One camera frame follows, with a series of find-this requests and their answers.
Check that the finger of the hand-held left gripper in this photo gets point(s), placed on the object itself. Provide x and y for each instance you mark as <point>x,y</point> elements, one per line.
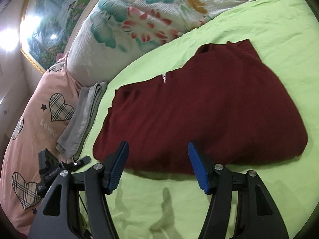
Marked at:
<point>82,161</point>

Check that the grey folded towel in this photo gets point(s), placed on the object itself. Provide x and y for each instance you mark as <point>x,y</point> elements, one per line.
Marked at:
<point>79,119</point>

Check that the white floral quilt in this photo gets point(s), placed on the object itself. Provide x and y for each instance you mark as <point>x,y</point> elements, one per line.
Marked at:
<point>154,22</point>

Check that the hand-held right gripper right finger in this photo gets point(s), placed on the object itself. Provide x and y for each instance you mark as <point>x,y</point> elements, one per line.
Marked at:
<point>199,169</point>

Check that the maroon knit hooded sweater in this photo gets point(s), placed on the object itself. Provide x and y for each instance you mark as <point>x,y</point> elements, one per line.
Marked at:
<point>204,117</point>

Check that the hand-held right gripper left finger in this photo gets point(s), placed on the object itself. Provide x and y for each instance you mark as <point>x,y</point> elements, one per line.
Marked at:
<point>117,169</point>

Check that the gold framed landscape painting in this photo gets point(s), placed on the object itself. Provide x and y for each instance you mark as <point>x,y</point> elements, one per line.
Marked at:
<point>54,22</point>

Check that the pink quilt with plaid hearts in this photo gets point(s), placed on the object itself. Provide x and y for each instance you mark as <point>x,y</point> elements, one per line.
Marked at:
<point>32,129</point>

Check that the lime green bed sheet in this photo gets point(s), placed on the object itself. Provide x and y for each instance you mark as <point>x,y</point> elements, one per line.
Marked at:
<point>261,204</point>

